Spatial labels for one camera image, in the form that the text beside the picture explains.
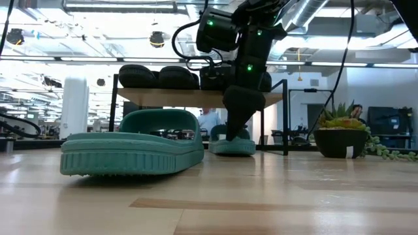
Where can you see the white round pillar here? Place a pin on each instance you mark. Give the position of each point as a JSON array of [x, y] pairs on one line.
[[74, 107]]

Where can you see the person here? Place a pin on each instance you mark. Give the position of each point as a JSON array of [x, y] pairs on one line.
[[209, 120]]

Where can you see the thin black rack frame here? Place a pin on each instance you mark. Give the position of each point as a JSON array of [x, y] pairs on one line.
[[308, 90]]

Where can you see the wooden shelf with black frame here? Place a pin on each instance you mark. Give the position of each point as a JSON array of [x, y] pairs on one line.
[[170, 98]]

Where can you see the black ceiling spotlight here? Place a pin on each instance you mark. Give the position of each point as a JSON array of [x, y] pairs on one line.
[[157, 39], [100, 82], [14, 36]]

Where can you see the black background monitor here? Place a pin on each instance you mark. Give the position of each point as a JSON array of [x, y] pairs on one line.
[[388, 120]]

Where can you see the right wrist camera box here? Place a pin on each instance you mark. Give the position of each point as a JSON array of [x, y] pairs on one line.
[[215, 78]]

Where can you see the black rubber slide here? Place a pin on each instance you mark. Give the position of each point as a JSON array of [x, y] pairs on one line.
[[267, 83], [178, 78], [137, 76]]

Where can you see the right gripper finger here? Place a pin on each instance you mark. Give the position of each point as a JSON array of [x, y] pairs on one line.
[[243, 111]]

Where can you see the potted succulent plant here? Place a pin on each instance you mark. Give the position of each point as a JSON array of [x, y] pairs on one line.
[[339, 143]]

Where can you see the green rubber slide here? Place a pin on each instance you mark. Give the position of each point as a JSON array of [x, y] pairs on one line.
[[241, 148], [130, 153]]

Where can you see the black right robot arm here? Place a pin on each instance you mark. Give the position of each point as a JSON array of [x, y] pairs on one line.
[[217, 31]]

